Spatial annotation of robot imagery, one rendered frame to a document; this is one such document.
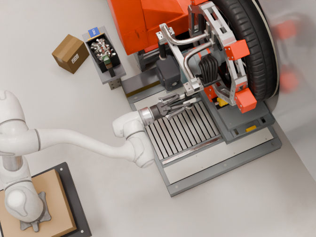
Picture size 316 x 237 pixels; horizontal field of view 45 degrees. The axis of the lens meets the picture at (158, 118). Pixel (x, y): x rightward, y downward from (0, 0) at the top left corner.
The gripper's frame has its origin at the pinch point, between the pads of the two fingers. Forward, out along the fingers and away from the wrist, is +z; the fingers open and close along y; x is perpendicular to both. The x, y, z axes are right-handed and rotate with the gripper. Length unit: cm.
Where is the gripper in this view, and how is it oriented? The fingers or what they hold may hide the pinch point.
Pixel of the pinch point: (188, 98)
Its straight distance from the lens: 196.2
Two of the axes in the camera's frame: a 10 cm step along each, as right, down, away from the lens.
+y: 3.9, 8.2, -4.2
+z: 9.2, -3.9, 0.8
